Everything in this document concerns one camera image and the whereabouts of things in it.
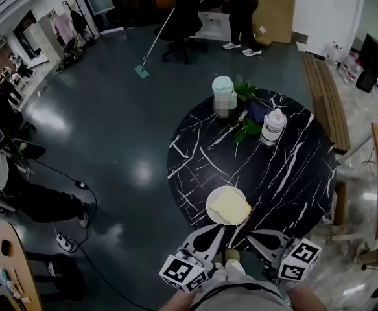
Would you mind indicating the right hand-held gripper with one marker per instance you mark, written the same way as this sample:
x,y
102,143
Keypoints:
x,y
300,261

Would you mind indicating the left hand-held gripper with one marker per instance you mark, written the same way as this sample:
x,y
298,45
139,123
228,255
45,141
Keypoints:
x,y
182,274

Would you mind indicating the yellow cloth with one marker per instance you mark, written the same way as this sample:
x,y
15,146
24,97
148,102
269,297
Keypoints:
x,y
229,207

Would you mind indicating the white plate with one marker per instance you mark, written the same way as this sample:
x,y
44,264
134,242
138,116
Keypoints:
x,y
212,197

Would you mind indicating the person's right forearm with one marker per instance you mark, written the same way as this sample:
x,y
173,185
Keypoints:
x,y
305,298

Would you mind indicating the person's left forearm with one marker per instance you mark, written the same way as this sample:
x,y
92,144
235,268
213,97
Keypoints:
x,y
175,301

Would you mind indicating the person's grey shirt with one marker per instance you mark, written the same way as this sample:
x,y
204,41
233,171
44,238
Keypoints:
x,y
240,293

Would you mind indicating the black marble round table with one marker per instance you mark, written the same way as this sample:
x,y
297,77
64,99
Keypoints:
x,y
273,170

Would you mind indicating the brown wooden stool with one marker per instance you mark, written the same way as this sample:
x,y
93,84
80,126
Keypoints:
x,y
339,202

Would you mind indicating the white wipes canister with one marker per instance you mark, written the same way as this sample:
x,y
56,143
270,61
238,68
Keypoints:
x,y
272,128

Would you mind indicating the green leafy plant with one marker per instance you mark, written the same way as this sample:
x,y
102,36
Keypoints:
x,y
250,128

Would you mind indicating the dark blue pouch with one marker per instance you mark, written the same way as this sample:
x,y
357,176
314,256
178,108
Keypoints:
x,y
257,112

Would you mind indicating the white power strip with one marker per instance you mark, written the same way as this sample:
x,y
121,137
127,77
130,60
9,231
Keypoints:
x,y
65,242

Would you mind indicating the black stool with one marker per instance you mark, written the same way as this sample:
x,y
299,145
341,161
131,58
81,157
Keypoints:
x,y
62,277

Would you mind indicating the wooden slatted bench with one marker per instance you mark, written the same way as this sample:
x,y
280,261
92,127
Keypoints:
x,y
326,102

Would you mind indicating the group of water bottles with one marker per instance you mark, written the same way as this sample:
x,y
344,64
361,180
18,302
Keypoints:
x,y
342,62

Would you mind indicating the wooden oval table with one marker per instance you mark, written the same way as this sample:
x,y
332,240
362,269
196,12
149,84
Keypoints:
x,y
12,264

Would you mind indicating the black cabinet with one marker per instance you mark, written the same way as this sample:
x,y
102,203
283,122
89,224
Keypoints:
x,y
371,63

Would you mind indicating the white low cabinet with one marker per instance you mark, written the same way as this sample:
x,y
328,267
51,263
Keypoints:
x,y
213,24

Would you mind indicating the black office chair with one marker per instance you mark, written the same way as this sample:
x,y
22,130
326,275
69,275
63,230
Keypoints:
x,y
183,15

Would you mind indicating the cardboard box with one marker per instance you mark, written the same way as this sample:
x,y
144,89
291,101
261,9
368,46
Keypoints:
x,y
273,8

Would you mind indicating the clothes rack with garments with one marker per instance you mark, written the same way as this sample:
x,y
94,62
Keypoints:
x,y
70,28

